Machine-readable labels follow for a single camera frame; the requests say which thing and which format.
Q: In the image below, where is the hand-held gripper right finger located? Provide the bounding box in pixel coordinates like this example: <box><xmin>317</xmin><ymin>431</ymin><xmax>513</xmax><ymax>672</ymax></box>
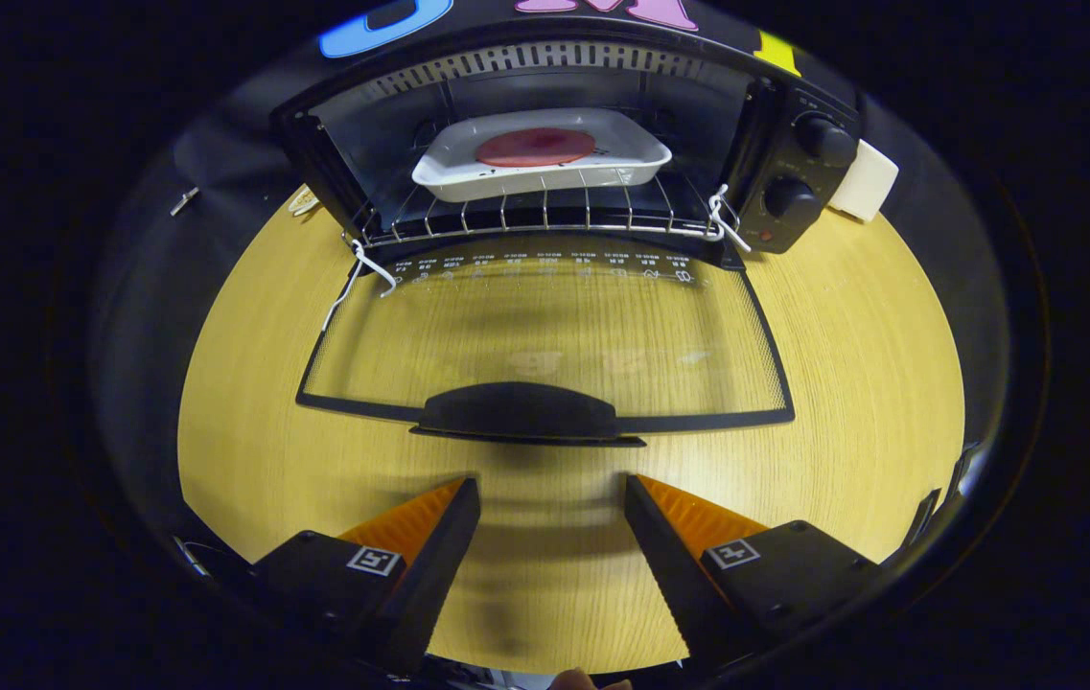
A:
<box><xmin>623</xmin><ymin>472</ymin><xmax>881</xmax><ymax>673</ymax></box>

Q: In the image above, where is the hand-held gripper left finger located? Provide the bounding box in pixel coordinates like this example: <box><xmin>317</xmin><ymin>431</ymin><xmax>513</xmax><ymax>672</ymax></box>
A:
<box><xmin>252</xmin><ymin>476</ymin><xmax>482</xmax><ymax>677</ymax></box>

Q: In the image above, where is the black toaster oven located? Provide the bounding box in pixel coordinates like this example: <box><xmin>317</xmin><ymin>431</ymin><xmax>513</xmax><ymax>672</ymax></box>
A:
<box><xmin>268</xmin><ymin>14</ymin><xmax>862</xmax><ymax>449</ymax></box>

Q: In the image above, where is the white square dish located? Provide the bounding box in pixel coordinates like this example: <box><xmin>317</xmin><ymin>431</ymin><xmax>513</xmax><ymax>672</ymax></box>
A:
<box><xmin>411</xmin><ymin>107</ymin><xmax>673</xmax><ymax>203</ymax></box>

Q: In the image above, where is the pink ham slice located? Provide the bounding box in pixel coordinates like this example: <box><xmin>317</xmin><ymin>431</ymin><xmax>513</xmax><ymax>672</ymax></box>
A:
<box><xmin>475</xmin><ymin>127</ymin><xmax>597</xmax><ymax>169</ymax></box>

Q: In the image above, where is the metal oven rack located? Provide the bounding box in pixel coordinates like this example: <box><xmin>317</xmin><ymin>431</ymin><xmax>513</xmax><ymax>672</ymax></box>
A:
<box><xmin>353</xmin><ymin>171</ymin><xmax>732</xmax><ymax>248</ymax></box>

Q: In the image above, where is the white bread toaster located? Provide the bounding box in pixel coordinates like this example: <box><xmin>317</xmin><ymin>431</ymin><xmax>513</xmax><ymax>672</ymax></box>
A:
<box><xmin>827</xmin><ymin>139</ymin><xmax>900</xmax><ymax>223</ymax></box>

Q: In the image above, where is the white string tie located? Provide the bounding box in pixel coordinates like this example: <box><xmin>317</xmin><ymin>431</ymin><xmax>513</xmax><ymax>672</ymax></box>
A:
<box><xmin>707</xmin><ymin>184</ymin><xmax>753</xmax><ymax>253</ymax></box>
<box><xmin>322</xmin><ymin>240</ymin><xmax>399</xmax><ymax>332</ymax></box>

